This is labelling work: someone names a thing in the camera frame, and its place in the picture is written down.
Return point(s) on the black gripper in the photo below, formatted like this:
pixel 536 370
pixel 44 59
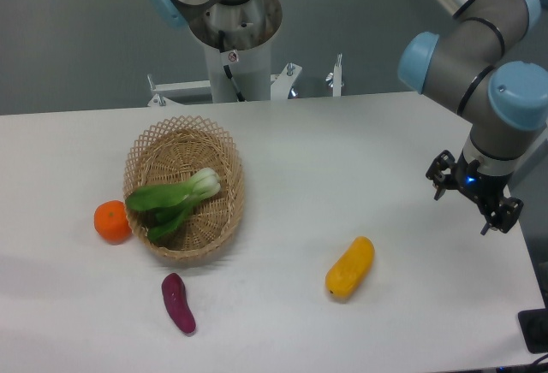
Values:
pixel 501 213

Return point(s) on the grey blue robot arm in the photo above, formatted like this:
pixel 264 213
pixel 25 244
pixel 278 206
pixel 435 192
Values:
pixel 505 102

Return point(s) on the woven wicker basket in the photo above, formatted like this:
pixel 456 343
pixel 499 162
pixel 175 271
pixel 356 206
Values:
pixel 171 151

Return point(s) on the black device at table edge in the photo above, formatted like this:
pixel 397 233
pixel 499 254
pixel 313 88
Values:
pixel 533 325

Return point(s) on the yellow mango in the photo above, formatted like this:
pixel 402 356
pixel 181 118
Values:
pixel 350 270

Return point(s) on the green bok choy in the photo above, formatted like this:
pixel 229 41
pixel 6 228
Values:
pixel 172 204

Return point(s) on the purple sweet potato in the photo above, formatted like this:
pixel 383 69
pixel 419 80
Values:
pixel 176 303

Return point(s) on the orange tangerine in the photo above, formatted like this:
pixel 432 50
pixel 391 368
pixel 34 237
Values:
pixel 111 223

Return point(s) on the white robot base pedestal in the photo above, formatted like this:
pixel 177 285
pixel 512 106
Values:
pixel 236 37

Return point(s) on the white metal mounting frame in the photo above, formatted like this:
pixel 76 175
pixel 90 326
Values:
pixel 281 86

